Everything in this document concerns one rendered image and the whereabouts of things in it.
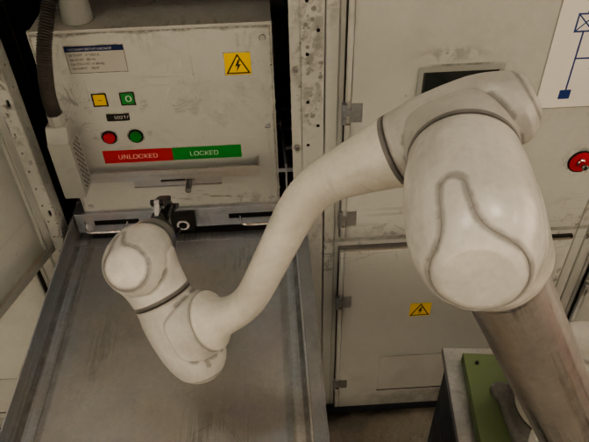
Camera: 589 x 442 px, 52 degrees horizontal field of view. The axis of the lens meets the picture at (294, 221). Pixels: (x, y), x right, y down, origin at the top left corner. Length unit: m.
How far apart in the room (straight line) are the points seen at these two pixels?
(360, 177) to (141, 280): 0.38
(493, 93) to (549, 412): 0.42
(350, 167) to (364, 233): 0.75
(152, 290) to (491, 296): 0.57
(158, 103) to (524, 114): 0.86
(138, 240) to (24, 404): 0.50
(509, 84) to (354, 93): 0.59
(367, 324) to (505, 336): 1.08
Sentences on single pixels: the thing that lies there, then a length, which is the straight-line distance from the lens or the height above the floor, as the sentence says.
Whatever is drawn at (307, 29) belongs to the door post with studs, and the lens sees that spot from 1.25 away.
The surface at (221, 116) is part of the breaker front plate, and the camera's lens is 1.39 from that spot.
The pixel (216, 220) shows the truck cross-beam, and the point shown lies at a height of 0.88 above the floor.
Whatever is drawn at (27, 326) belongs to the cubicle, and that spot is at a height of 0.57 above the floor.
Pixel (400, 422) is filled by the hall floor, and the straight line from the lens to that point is 2.22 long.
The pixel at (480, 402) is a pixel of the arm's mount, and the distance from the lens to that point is 1.37.
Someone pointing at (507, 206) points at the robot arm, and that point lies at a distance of 0.60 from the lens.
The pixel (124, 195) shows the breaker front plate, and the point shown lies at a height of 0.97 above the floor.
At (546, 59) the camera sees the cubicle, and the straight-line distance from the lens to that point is 1.39.
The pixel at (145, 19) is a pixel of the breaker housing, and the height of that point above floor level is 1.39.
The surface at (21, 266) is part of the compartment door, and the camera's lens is 1.61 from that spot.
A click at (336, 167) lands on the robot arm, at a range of 0.82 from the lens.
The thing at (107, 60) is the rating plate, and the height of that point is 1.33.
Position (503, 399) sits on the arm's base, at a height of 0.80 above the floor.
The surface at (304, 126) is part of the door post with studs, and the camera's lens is 1.36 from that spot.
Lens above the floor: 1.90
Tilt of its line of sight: 41 degrees down
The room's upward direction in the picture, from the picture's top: 2 degrees counter-clockwise
